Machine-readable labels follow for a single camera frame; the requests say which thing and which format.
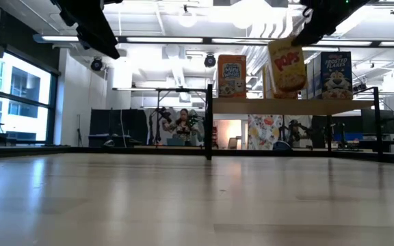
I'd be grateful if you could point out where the overhead light bar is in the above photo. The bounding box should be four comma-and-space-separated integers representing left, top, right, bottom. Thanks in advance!
32, 33, 394, 49

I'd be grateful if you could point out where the wooden shelf with black frame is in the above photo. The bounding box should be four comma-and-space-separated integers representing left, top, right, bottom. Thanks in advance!
205, 83, 385, 163

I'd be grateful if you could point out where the black dome ceiling camera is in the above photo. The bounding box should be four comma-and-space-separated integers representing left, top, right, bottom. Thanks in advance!
203, 53, 218, 68
90, 57, 104, 72

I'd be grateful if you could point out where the large glass window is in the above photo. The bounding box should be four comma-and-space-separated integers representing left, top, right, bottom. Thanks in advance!
0, 51, 58, 145

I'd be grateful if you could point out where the plain white hanging cloth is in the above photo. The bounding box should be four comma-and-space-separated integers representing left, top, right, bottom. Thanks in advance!
283, 115, 313, 148

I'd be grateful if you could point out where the dark dome-shaped object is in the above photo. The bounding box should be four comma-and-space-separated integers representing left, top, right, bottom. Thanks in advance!
272, 140, 292, 152

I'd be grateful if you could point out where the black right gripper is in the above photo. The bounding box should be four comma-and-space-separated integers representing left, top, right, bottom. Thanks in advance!
291, 0, 372, 47

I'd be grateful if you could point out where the white globe pendant lamp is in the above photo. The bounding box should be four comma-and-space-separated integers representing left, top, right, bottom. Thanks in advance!
231, 10, 252, 30
178, 10, 198, 29

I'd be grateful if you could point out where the white floral hanging cloth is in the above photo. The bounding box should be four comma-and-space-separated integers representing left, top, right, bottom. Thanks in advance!
247, 114, 284, 151

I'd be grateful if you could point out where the orange Mini Wheats cereal box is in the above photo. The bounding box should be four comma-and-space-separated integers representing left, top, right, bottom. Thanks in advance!
217, 54, 248, 99

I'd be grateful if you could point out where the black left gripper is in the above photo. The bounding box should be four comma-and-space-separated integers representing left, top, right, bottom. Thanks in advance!
51, 0, 121, 60

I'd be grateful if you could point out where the person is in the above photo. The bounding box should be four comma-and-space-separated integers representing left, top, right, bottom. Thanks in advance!
161, 107, 201, 147

